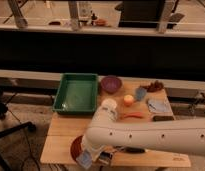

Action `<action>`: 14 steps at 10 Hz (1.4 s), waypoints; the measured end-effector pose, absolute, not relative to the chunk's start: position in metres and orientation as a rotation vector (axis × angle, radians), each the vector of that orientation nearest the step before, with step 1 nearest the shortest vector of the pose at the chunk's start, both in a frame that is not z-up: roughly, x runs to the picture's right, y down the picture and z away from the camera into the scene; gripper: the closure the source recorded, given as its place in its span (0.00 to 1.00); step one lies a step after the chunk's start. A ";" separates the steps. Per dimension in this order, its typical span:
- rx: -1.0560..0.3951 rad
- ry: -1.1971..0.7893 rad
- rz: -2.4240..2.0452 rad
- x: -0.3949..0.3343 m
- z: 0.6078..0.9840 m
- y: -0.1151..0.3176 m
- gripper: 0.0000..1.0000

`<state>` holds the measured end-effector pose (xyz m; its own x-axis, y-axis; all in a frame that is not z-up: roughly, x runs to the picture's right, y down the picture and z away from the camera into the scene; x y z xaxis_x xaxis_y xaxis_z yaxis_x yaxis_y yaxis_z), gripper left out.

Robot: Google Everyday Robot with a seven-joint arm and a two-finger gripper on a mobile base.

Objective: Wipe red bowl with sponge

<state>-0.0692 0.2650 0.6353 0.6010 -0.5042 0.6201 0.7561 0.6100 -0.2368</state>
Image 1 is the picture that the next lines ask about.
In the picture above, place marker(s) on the orange round fruit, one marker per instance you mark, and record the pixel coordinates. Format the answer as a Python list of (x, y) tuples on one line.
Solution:
[(128, 100)]

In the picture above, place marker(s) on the small dark metal box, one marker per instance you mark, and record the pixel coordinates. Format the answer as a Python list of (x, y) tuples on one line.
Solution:
[(105, 158)]

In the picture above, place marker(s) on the orange carrot toy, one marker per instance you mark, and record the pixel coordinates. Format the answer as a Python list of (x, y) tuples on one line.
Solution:
[(132, 115)]

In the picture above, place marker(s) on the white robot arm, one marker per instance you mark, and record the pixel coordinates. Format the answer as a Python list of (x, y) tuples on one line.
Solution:
[(178, 136)]

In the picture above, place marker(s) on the blue sponge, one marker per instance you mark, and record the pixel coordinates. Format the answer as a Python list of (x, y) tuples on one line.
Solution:
[(84, 160)]

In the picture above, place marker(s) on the blue cloth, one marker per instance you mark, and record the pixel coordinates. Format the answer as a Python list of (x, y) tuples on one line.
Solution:
[(158, 106)]

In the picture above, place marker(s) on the black rectangular object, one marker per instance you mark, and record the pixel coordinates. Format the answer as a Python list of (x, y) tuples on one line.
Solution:
[(162, 118)]

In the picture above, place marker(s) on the white cup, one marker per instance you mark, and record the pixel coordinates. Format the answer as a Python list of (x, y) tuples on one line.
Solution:
[(109, 104)]

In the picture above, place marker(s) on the purple bowl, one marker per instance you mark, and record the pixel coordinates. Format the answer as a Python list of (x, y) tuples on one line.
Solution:
[(111, 84)]

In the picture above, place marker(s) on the green plastic tray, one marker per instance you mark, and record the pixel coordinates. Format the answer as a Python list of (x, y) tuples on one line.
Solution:
[(77, 94)]

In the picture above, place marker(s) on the black handled knife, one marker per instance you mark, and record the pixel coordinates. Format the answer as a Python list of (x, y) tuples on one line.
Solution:
[(130, 150)]

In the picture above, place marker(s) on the brown dried grapes toy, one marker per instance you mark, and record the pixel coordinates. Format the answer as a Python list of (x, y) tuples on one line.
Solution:
[(154, 86)]

